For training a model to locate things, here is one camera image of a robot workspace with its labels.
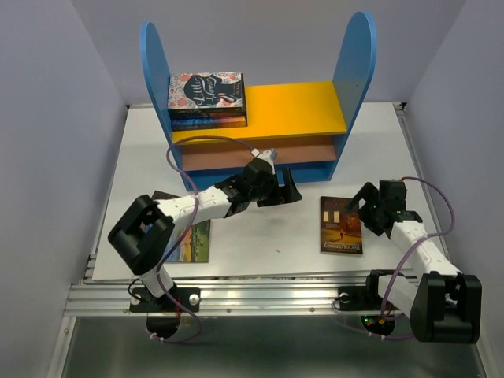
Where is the Edward Rulane brown book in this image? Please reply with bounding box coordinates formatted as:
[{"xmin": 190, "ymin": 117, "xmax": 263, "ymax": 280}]
[{"xmin": 320, "ymin": 196, "xmax": 363, "ymax": 255}]

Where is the A Tale of Two Cities book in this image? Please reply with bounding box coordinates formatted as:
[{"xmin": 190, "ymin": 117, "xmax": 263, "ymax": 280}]
[{"xmin": 168, "ymin": 107, "xmax": 246, "ymax": 120}]

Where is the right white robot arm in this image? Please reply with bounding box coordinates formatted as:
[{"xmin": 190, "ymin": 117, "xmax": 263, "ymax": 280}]
[{"xmin": 347, "ymin": 177, "xmax": 482, "ymax": 344}]

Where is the aluminium rail frame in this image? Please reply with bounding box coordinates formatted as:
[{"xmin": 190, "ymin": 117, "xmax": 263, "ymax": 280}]
[{"xmin": 65, "ymin": 102, "xmax": 482, "ymax": 316}]

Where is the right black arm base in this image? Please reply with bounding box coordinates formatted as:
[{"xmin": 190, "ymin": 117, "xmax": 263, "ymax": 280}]
[{"xmin": 332, "ymin": 269, "xmax": 413, "ymax": 341}]

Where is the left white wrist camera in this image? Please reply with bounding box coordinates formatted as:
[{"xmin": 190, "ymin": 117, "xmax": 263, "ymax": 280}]
[{"xmin": 250, "ymin": 148, "xmax": 277, "ymax": 165}]

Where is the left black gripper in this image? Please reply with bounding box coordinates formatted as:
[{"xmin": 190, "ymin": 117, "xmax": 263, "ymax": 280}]
[{"xmin": 249, "ymin": 167, "xmax": 301, "ymax": 207}]

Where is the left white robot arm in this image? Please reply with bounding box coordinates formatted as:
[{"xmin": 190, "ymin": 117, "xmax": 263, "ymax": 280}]
[{"xmin": 108, "ymin": 157, "xmax": 302, "ymax": 310}]

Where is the dark Days to See book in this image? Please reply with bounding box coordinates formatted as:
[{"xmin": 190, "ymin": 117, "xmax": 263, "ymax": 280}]
[{"xmin": 151, "ymin": 191, "xmax": 178, "ymax": 201}]

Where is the Little Women book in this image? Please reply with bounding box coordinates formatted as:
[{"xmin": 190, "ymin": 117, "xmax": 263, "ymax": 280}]
[{"xmin": 167, "ymin": 71, "xmax": 245, "ymax": 112}]

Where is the blue and yellow wooden bookshelf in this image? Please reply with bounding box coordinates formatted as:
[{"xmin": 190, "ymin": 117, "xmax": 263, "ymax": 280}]
[{"xmin": 139, "ymin": 12, "xmax": 376, "ymax": 189}]

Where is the Jane Eyre blue book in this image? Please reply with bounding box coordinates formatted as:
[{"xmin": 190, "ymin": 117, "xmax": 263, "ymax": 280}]
[{"xmin": 171, "ymin": 116, "xmax": 247, "ymax": 131}]

